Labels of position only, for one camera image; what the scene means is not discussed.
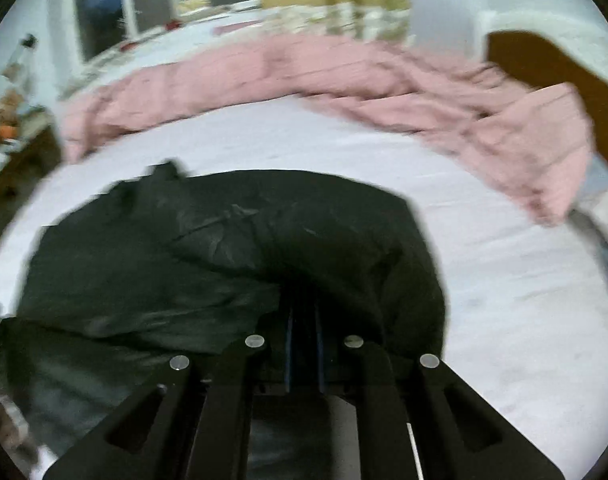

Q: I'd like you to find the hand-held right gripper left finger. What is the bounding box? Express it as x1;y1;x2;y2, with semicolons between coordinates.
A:
41;305;296;480

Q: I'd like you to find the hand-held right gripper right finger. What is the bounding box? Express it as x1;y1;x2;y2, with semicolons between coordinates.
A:
316;305;567;480

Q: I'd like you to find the black down coat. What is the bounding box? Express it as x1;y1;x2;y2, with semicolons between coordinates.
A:
0;160;447;480

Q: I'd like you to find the pink checked quilt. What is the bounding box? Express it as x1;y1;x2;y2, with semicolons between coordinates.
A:
59;35;595;226

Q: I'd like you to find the pink pillow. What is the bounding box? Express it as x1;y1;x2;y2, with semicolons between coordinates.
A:
569;180;608;311

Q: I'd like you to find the wooden desk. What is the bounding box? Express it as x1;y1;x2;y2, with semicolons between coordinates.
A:
0;115;65;261

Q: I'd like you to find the white and wooden headboard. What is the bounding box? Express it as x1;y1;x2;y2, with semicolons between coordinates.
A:
476;10;608;181

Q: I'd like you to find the white framed window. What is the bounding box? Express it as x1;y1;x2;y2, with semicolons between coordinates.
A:
74;0;262;61

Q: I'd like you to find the pink wall lamp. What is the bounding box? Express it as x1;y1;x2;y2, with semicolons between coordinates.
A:
4;34;37;78

